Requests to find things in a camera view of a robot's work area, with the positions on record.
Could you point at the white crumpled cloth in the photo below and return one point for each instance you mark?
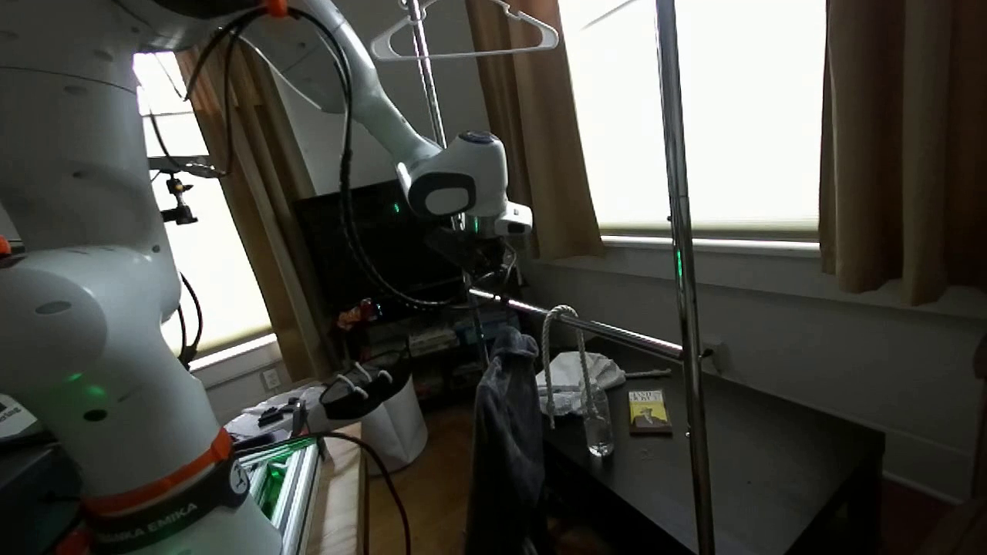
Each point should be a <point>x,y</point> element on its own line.
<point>574,375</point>

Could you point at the narrow bright window pane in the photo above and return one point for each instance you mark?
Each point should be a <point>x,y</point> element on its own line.
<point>220,279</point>

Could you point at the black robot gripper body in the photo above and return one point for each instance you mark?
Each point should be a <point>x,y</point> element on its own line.
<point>475,240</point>

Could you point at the brown window curtain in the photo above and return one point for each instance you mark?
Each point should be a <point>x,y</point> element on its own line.
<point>904,154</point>
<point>266,258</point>
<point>536,134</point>

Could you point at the white waste bin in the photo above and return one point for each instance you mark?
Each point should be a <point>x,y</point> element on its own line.
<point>396,434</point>

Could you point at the white plastic clothes hanger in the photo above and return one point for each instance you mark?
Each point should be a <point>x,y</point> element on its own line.
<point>482,52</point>

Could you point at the black low table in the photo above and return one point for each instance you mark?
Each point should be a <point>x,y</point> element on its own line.
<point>780,463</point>

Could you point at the metal rack horizontal rail low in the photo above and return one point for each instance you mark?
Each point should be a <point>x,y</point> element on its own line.
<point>627,334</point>

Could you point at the dark grey plush robe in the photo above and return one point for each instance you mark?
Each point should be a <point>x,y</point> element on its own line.
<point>511,443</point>

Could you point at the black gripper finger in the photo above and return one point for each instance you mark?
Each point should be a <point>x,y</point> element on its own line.
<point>491,274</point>
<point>513,269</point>

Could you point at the clear plastic water bottle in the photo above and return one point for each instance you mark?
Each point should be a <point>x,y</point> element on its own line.
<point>600,427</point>

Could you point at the small black camera mount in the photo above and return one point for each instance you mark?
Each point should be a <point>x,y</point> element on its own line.
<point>177,188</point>

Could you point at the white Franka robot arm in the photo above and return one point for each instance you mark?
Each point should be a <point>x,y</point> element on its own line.
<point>81,310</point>

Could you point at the metal rack upright pole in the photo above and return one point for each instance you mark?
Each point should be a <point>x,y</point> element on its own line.
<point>686,310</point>
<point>426,80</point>

